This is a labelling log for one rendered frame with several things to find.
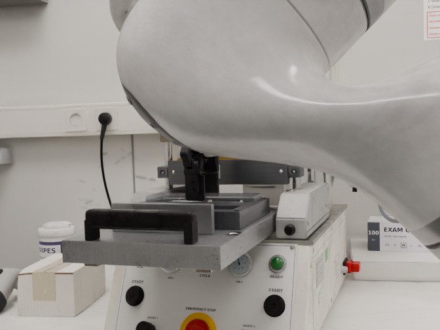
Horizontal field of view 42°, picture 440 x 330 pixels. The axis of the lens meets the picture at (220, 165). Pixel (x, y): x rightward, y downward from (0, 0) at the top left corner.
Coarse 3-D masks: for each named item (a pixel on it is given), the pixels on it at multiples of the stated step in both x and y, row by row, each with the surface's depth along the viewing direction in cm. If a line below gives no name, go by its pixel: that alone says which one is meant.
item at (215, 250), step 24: (264, 216) 90; (72, 240) 74; (96, 240) 73; (120, 240) 72; (144, 240) 72; (168, 240) 71; (216, 240) 70; (240, 240) 75; (96, 264) 73; (120, 264) 72; (144, 264) 70; (168, 264) 69; (192, 264) 68; (216, 264) 67
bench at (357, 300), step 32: (352, 288) 127; (384, 288) 126; (416, 288) 125; (0, 320) 112; (32, 320) 111; (64, 320) 111; (96, 320) 110; (352, 320) 105; (384, 320) 105; (416, 320) 104
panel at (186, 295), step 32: (256, 256) 91; (288, 256) 90; (128, 288) 96; (160, 288) 95; (192, 288) 93; (224, 288) 91; (256, 288) 90; (288, 288) 88; (128, 320) 94; (160, 320) 92; (224, 320) 89; (256, 320) 88; (288, 320) 86
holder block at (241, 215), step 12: (216, 204) 87; (228, 204) 86; (240, 204) 86; (252, 204) 85; (264, 204) 90; (216, 216) 79; (228, 216) 78; (240, 216) 78; (252, 216) 84; (216, 228) 79; (228, 228) 79; (240, 228) 78
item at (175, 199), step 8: (152, 200) 93; (160, 200) 92; (168, 200) 92; (176, 200) 91; (184, 200) 91; (208, 200) 90; (216, 200) 89; (224, 200) 89; (232, 200) 88; (240, 200) 88; (248, 200) 87; (256, 200) 89
